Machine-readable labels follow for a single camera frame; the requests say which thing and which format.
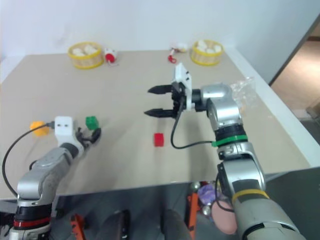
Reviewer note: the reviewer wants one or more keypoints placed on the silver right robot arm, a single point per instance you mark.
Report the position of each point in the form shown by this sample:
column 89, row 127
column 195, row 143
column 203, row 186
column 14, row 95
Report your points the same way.
column 225, row 112

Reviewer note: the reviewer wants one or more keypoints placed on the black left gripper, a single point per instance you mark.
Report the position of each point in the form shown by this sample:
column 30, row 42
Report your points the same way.
column 86, row 141

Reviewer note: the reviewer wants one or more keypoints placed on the yellow woven basket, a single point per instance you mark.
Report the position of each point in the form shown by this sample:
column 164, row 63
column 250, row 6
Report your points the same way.
column 205, row 58
column 86, row 61

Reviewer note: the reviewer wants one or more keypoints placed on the yellow cube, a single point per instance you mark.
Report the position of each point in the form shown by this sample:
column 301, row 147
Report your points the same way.
column 38, row 128

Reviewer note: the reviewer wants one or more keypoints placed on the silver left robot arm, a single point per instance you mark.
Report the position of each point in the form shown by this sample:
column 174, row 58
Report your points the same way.
column 37, row 175

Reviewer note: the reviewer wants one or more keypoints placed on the pink rounded object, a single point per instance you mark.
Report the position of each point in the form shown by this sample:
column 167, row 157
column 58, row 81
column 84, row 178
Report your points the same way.
column 223, row 220

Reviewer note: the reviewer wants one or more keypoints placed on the white bun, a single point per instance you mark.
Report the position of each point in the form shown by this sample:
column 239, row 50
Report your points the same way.
column 77, row 52
column 90, row 49
column 201, row 44
column 218, row 47

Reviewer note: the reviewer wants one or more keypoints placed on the clear plastic bag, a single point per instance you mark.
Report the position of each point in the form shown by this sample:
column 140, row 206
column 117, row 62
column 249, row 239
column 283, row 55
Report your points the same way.
column 246, row 92

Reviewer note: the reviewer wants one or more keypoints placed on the dark rounded shape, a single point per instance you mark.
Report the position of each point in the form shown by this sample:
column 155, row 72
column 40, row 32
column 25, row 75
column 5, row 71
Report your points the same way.
column 116, row 225

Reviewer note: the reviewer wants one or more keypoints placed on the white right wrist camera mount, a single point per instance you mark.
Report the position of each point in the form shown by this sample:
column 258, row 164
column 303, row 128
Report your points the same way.
column 183, row 77

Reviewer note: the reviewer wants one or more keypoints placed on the red hook-shaped toy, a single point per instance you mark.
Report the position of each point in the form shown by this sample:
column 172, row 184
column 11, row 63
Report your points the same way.
column 171, row 58

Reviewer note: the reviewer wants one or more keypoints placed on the orange metal stand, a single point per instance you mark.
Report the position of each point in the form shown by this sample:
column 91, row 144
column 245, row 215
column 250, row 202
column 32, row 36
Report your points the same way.
column 77, row 226
column 193, row 215

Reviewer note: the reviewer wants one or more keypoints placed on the green cube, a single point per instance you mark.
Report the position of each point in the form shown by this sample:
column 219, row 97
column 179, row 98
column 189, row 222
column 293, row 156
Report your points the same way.
column 91, row 122

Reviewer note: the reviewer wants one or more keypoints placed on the red and white small toy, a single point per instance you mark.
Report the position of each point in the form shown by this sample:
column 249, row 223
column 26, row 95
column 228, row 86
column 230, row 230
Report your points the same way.
column 110, row 56

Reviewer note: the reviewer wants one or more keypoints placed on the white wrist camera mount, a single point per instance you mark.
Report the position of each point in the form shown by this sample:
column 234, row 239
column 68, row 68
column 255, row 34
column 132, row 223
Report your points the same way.
column 183, row 77
column 63, row 127

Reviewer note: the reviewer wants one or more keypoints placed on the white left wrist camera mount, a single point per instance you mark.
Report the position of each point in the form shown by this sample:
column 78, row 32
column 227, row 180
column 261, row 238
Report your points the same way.
column 63, row 127

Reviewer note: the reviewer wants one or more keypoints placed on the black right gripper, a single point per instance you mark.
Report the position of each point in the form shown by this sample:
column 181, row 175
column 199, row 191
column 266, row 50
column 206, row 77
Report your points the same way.
column 178, row 97

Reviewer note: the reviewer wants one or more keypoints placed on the purple crumpled object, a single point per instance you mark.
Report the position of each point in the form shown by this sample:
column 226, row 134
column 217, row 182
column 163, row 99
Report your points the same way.
column 207, row 193

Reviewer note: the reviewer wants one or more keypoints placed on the red cube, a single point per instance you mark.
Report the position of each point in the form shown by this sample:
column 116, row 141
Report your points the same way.
column 159, row 140

